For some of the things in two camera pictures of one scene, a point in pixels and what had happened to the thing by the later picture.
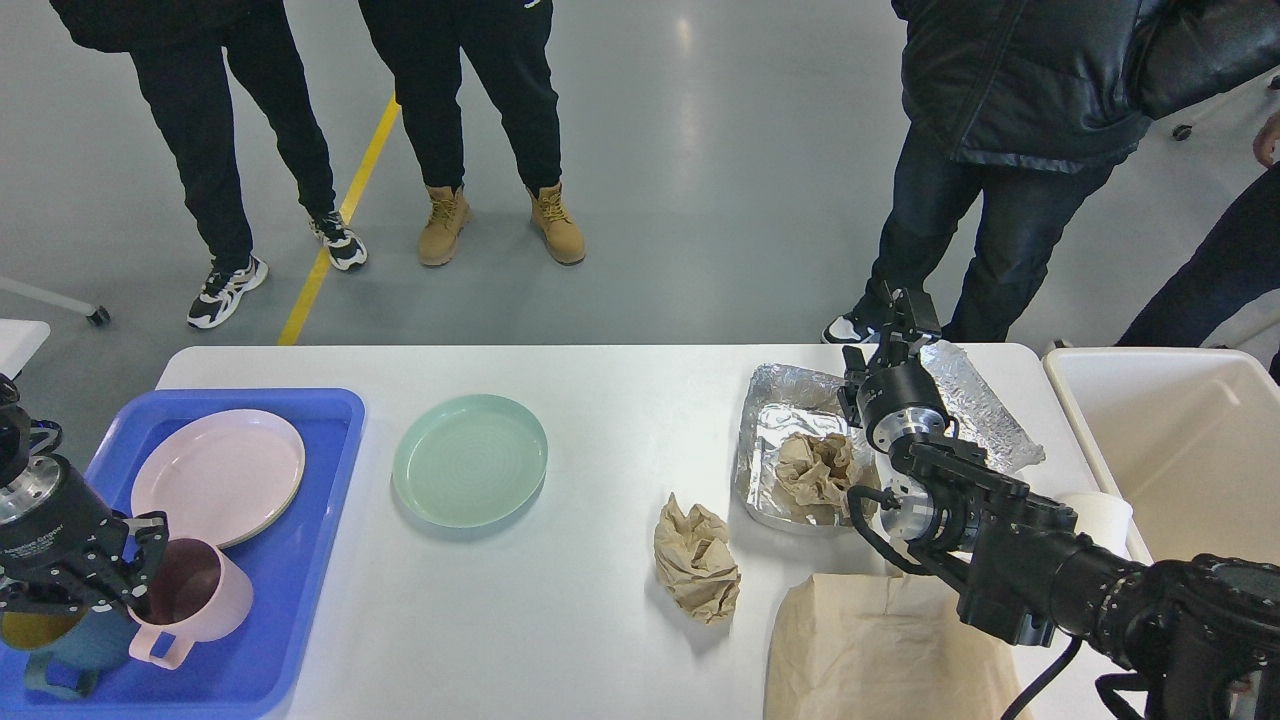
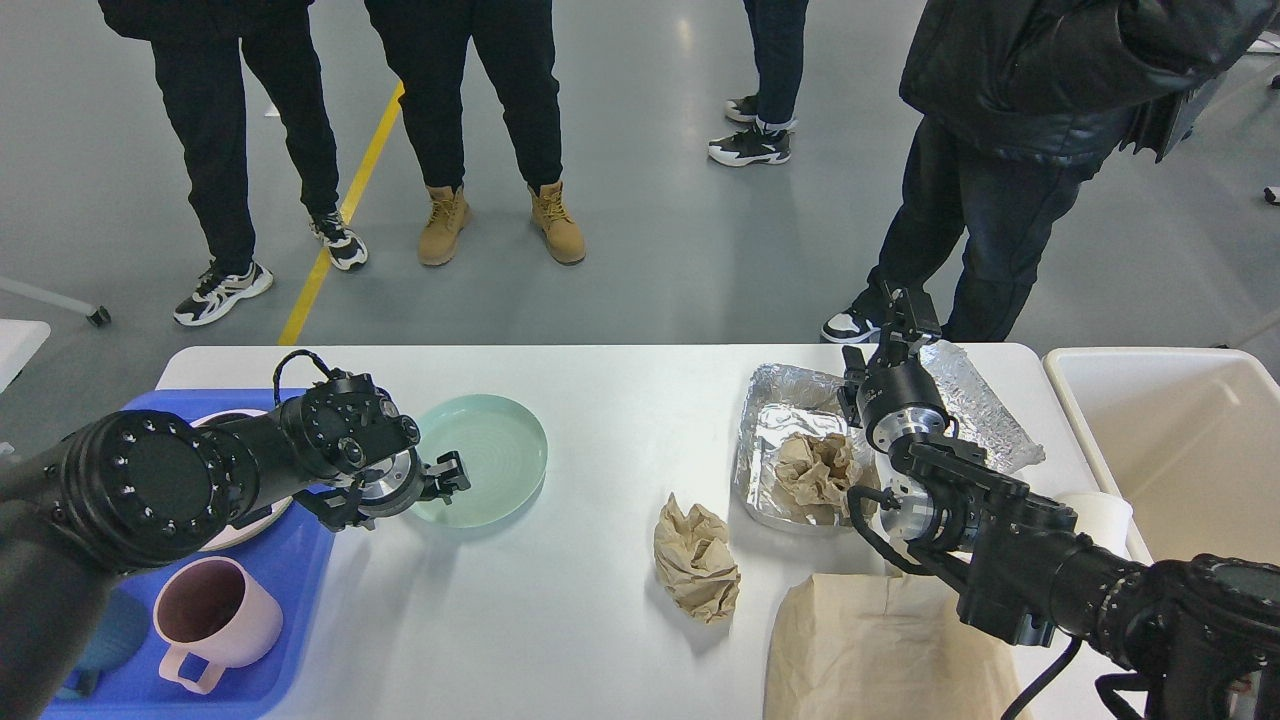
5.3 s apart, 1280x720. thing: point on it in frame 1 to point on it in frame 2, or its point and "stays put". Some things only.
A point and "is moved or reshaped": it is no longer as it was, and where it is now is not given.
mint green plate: x=470 y=461 stays put
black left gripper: x=70 y=553 to x=391 y=487
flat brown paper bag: x=862 y=647 stays put
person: x=1239 y=278 to x=776 y=33
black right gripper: x=881 y=388 stays put
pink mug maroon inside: x=198 y=593 is moved or reshaped
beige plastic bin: x=1191 y=437 stays put
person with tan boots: x=420 y=42 stays put
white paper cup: x=1103 y=517 stays put
